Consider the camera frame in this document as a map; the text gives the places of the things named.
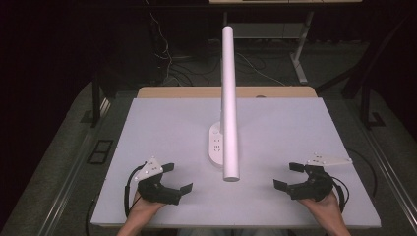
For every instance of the black floor socket frame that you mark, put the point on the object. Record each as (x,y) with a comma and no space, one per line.
(100,151)

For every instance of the white desk lamp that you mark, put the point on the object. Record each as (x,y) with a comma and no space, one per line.
(228,98)

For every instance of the person's left hand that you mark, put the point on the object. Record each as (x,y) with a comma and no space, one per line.
(142,208)

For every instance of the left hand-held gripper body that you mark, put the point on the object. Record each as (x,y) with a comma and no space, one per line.
(157,191)

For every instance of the metal floor rail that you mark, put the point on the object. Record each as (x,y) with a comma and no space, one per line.
(75,157)
(390,173)

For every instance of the person's right hand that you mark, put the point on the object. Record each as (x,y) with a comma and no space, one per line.
(326,208)

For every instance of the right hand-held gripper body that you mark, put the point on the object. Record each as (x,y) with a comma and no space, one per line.
(314,188)

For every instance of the white table cover board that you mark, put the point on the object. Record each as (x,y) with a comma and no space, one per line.
(170,131)

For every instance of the grey box under desk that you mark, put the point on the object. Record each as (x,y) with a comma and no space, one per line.
(262,30)

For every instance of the black metal stand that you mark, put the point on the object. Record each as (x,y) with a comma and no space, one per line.
(95,98)
(365,98)

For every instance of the wooden table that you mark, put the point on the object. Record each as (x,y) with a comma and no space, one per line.
(183,92)

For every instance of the white desk with metal legs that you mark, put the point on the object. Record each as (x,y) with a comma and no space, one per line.
(303,42)

